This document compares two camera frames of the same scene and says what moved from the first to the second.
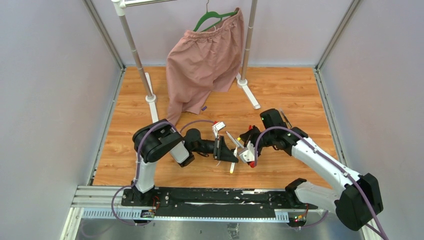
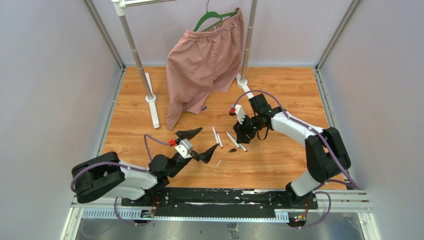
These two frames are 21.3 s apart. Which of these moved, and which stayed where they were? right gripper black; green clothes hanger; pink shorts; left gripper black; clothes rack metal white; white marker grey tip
Moved: left gripper black; right gripper black
Stayed: pink shorts; clothes rack metal white; green clothes hanger; white marker grey tip
